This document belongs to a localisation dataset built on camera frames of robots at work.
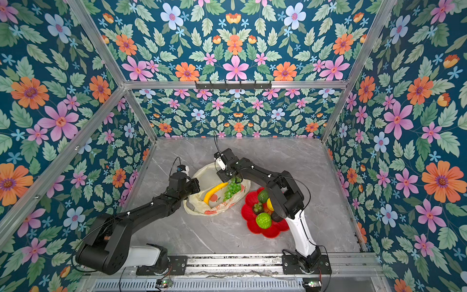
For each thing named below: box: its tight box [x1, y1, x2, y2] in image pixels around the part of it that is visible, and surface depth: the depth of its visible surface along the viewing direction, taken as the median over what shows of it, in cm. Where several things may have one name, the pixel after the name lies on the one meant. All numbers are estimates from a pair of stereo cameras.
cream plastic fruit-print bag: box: [182, 162, 252, 216], surface depth 90 cm
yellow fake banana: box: [203, 181, 229, 206], surface depth 95 cm
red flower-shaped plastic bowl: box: [240, 186, 291, 239], surface depth 85 cm
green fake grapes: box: [222, 176, 242, 202], surface depth 93 cm
